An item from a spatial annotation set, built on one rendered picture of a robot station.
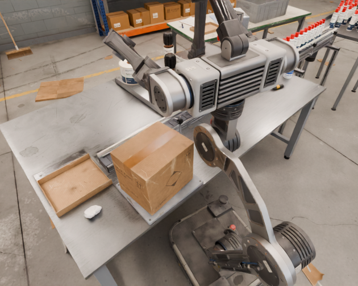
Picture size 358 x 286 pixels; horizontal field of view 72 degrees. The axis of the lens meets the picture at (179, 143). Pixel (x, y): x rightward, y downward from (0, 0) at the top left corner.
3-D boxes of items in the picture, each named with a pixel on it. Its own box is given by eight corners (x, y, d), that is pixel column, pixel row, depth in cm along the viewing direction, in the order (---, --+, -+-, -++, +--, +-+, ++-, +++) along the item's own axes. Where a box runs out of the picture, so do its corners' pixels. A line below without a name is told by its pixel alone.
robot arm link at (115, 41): (95, 39, 117) (108, 21, 115) (117, 55, 127) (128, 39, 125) (138, 84, 91) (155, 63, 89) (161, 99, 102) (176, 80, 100)
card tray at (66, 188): (90, 157, 147) (88, 152, 144) (112, 183, 133) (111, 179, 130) (39, 185, 133) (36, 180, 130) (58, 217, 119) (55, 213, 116)
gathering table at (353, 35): (315, 75, 377) (342, 8, 313) (359, 91, 343) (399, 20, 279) (290, 93, 343) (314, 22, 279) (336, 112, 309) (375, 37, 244)
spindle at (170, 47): (170, 62, 221) (168, 29, 201) (176, 66, 216) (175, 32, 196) (162, 66, 217) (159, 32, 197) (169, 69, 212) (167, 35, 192)
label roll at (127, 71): (151, 76, 206) (149, 59, 196) (136, 87, 194) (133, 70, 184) (132, 70, 214) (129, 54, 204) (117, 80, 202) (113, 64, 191)
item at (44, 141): (207, 43, 271) (207, 41, 270) (325, 89, 199) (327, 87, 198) (-1, 127, 172) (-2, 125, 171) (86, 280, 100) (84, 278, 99)
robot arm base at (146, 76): (151, 104, 88) (148, 74, 80) (142, 94, 93) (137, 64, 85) (172, 97, 91) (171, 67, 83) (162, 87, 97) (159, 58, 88)
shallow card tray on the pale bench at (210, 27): (210, 24, 317) (210, 21, 315) (223, 29, 303) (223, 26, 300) (189, 30, 303) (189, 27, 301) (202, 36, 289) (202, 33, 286)
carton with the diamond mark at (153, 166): (161, 156, 144) (158, 120, 125) (193, 178, 132) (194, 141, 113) (120, 188, 128) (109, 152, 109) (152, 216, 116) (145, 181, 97)
